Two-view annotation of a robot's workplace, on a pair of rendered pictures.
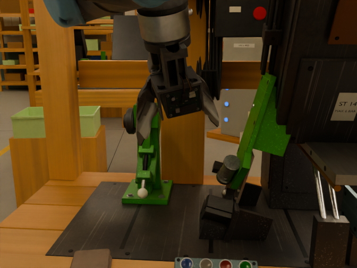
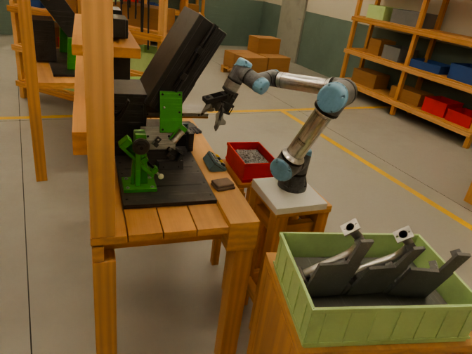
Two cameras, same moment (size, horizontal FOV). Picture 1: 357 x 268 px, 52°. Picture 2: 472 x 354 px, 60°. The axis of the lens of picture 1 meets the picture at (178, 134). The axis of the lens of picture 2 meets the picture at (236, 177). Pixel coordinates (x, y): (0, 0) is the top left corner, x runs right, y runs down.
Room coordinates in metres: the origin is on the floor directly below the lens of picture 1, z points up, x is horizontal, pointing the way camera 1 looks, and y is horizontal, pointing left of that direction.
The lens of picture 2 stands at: (1.36, 1.78, 1.84)
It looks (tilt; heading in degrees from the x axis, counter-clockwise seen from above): 26 degrees down; 243
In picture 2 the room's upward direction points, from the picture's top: 8 degrees clockwise
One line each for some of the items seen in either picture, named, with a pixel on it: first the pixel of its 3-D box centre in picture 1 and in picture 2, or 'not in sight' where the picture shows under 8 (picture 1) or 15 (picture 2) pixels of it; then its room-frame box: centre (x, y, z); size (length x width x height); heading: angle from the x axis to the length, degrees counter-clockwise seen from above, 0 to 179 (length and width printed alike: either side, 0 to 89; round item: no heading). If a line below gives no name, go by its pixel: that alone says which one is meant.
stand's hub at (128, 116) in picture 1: (129, 120); (141, 147); (1.01, 0.14, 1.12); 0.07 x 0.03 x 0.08; 175
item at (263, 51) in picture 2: not in sight; (257, 57); (-2.59, -5.84, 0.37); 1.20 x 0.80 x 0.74; 11
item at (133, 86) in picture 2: (321, 140); (126, 116); (0.98, -0.40, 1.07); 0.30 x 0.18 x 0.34; 85
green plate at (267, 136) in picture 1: (269, 119); (169, 109); (0.80, -0.20, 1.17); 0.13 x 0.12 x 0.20; 85
